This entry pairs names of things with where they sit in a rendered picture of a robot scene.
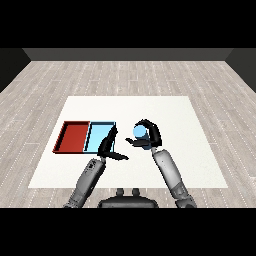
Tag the dark grey robot body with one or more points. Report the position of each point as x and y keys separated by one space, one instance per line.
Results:
x=128 y=201

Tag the red shallow open box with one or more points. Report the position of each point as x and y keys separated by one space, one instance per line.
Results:
x=72 y=137

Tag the small blue can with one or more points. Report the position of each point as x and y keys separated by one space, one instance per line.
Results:
x=140 y=132

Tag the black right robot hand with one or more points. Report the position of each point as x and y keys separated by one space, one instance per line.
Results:
x=154 y=135

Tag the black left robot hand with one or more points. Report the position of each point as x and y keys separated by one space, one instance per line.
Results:
x=107 y=144

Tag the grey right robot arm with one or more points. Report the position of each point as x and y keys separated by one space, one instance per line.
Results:
x=170 y=174

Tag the light blue shallow open box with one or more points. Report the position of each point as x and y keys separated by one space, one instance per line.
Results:
x=99 y=136

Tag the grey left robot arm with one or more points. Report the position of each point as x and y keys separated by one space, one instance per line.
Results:
x=87 y=178

